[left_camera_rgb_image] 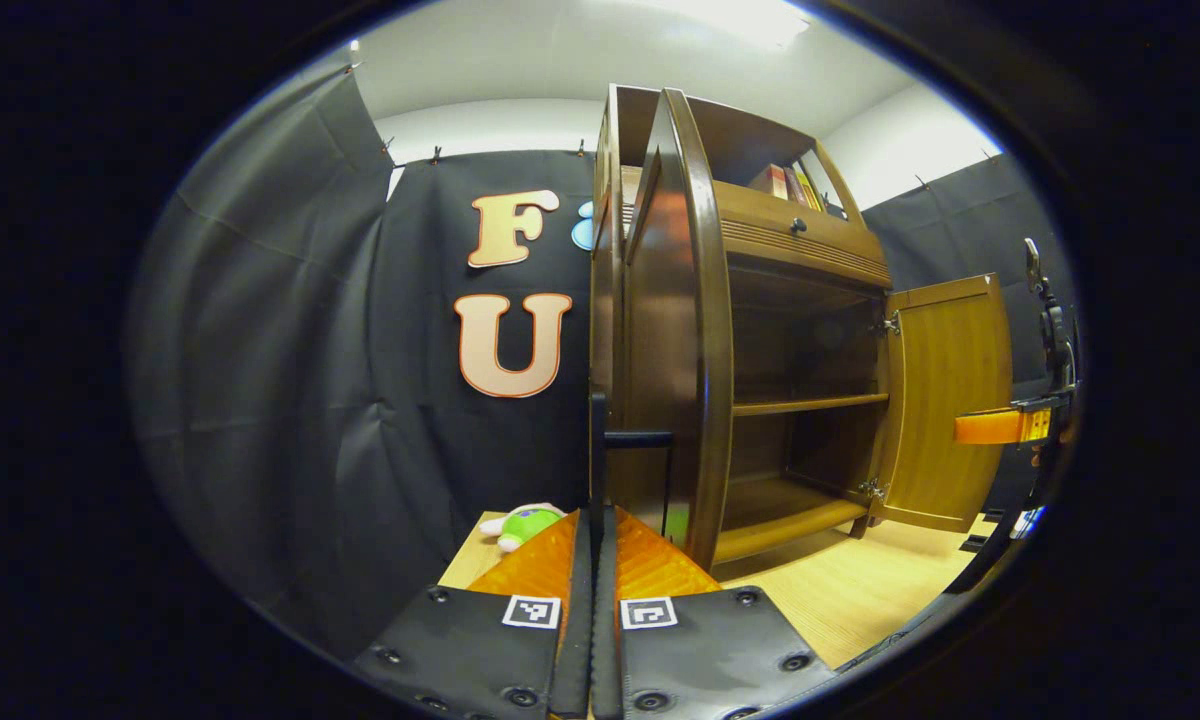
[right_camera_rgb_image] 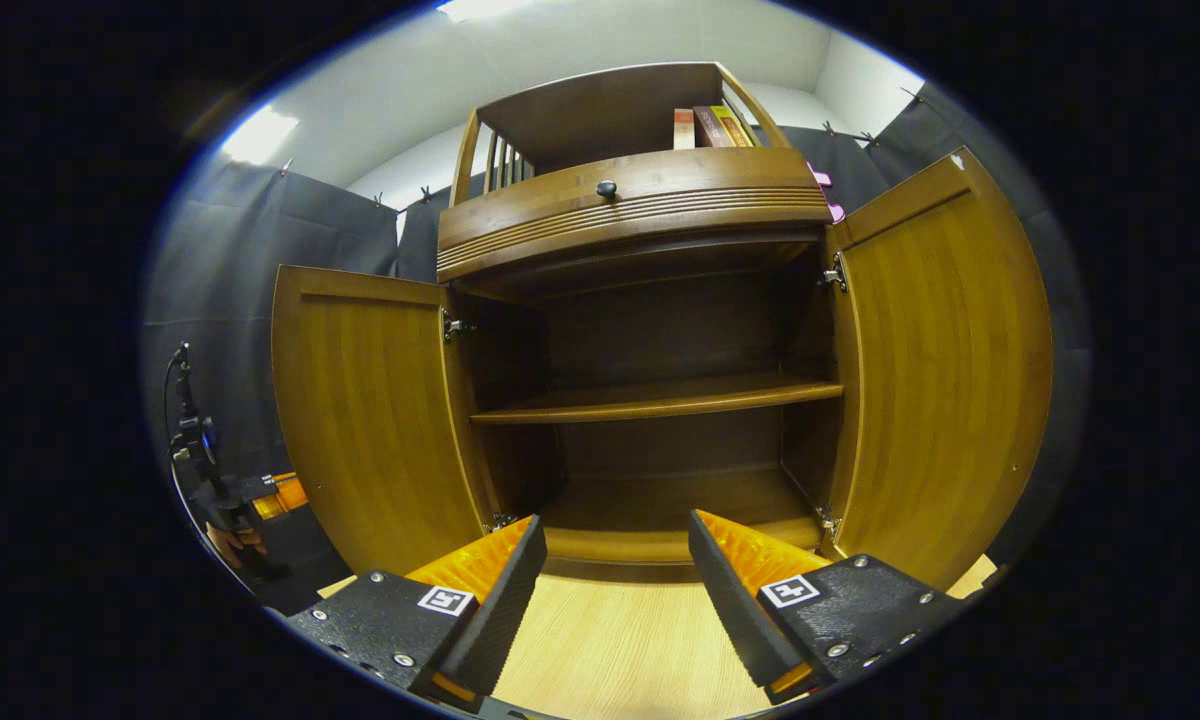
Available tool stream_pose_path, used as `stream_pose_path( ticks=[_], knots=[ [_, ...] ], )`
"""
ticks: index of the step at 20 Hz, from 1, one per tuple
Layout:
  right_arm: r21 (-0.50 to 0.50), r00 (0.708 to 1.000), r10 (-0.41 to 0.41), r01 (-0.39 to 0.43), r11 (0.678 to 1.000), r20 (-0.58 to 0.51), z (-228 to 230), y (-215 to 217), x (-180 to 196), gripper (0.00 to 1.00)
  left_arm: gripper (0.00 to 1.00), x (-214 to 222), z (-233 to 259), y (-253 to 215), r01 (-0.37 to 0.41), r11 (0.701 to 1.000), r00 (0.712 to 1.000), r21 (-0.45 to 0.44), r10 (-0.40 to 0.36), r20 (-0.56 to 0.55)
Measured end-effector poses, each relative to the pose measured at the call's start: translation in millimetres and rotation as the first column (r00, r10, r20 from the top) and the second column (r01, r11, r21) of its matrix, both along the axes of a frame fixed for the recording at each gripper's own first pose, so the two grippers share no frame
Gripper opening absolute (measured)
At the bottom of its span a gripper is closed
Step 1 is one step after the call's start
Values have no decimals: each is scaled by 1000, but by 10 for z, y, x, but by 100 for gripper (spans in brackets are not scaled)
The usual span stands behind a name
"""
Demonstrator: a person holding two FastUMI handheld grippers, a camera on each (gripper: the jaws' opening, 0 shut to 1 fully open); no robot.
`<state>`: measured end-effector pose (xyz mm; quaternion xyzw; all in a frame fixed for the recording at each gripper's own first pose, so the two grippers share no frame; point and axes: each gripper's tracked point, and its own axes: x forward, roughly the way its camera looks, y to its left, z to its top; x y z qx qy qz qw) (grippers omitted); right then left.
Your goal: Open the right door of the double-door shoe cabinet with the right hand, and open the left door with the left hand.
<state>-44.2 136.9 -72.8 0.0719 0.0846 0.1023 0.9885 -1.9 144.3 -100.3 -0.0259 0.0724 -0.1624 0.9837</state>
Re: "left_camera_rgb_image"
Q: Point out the wooden shoe cabinet door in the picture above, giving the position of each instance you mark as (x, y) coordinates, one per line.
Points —
(665, 350)
(945, 400)

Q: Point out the brown book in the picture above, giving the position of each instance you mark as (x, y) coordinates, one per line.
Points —
(795, 187)

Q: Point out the wooden double-door shoe cabinet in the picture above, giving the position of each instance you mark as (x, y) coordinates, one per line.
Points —
(805, 350)

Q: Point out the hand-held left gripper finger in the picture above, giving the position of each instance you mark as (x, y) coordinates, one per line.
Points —
(605, 640)
(582, 640)

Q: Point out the yellow book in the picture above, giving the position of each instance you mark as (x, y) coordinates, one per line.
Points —
(808, 190)

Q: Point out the wooden cabinet drawer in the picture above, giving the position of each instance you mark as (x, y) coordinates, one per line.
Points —
(820, 235)

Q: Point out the black backdrop cloth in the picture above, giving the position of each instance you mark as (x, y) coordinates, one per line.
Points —
(290, 380)

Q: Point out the green plush toy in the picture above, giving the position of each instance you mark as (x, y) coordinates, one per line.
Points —
(525, 525)

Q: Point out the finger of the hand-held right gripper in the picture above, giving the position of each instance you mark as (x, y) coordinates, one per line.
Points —
(995, 425)

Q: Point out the cream and red book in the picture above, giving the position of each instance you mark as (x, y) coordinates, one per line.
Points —
(772, 182)

